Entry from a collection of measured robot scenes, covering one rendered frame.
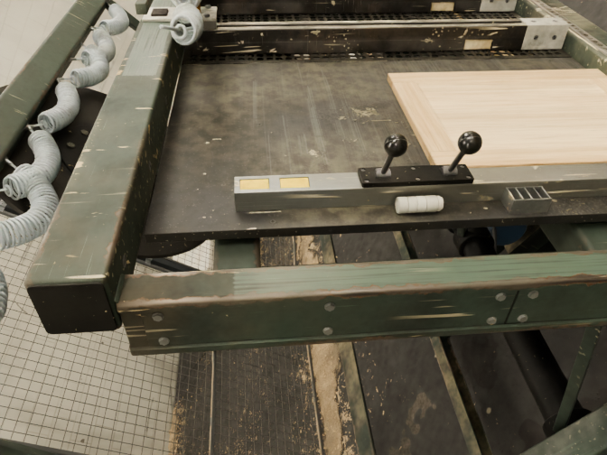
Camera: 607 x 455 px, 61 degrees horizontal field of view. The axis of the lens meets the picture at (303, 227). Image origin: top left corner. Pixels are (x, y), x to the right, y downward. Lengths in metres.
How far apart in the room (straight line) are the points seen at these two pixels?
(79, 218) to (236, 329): 0.27
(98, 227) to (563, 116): 1.01
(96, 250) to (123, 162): 0.21
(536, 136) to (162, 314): 0.85
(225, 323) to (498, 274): 0.39
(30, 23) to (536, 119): 6.28
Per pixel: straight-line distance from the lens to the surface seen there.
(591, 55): 1.66
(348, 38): 1.53
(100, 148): 0.94
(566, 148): 1.19
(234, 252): 0.88
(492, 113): 1.27
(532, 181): 1.01
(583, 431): 1.37
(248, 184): 0.90
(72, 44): 2.19
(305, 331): 0.75
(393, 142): 0.81
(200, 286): 0.71
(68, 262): 0.72
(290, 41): 1.51
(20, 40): 7.11
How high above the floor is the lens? 1.95
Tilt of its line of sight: 25 degrees down
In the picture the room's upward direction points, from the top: 66 degrees counter-clockwise
